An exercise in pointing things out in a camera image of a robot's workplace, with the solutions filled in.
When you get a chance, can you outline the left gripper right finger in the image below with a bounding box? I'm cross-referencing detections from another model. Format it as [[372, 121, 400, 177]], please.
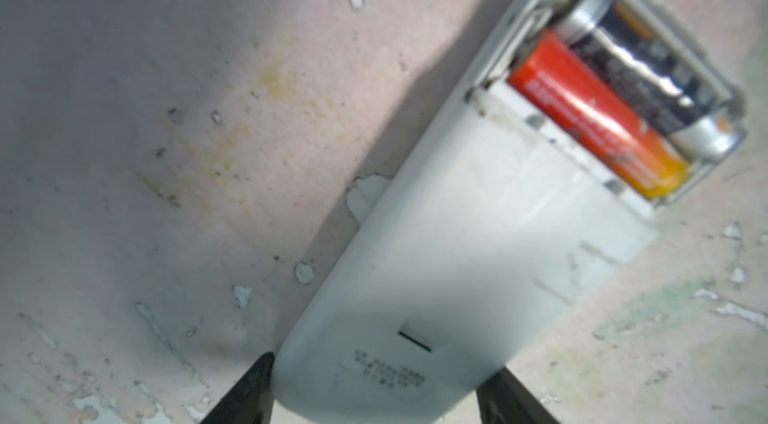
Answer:
[[476, 367, 559, 424]]

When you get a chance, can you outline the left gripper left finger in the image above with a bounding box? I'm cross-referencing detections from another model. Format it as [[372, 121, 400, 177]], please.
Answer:
[[201, 352, 275, 424]]

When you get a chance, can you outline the white remote control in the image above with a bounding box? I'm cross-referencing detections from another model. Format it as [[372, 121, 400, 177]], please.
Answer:
[[271, 0, 746, 423]]

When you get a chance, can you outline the red orange battery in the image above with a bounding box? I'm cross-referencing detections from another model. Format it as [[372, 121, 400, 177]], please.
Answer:
[[507, 28, 690, 199]]

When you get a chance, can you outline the black silver battery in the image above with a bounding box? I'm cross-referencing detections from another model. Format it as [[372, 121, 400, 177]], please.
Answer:
[[553, 0, 746, 162]]

